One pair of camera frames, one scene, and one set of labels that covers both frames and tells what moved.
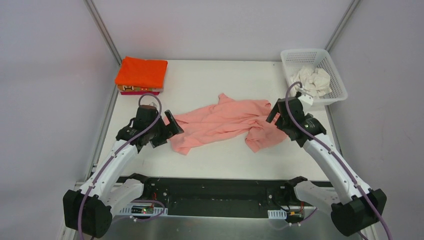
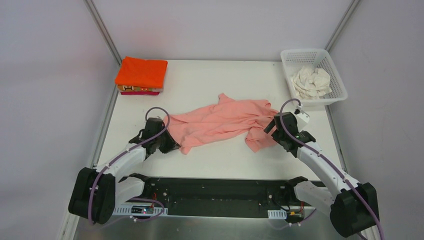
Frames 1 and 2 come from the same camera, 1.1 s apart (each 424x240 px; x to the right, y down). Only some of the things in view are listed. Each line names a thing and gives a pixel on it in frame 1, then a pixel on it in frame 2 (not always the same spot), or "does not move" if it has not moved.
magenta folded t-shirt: (139, 93) does not move
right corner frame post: (350, 11) does not move
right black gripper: (281, 113) → (276, 129)
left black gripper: (164, 131) → (166, 141)
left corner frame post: (102, 29) does not move
